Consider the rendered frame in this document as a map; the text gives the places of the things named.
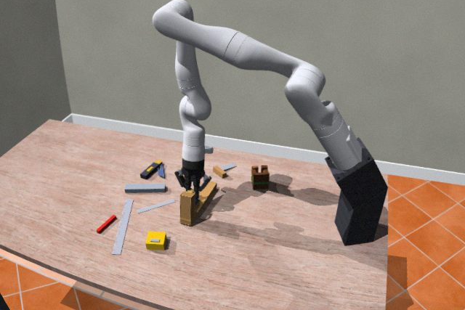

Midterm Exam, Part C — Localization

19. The yellow box with grey clip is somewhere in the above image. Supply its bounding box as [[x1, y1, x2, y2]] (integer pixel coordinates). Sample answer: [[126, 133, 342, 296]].
[[145, 232, 166, 250]]

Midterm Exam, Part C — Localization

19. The grey rectangular bar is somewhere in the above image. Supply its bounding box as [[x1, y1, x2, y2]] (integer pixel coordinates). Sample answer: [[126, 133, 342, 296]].
[[124, 183, 166, 193]]

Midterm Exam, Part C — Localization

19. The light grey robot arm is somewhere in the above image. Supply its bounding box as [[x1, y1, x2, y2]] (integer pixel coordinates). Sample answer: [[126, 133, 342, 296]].
[[153, 0, 362, 171]]

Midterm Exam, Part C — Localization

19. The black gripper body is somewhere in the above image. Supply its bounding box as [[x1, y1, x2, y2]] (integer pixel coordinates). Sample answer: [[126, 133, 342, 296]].
[[181, 158, 205, 182]]

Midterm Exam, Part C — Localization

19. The red rectangular bar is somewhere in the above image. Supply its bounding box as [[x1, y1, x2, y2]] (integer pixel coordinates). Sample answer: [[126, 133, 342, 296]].
[[97, 215, 116, 234]]

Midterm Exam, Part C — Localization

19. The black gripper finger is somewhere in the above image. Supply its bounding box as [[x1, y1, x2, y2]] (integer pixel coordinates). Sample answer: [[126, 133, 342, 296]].
[[193, 174, 211, 201], [174, 169, 192, 192]]

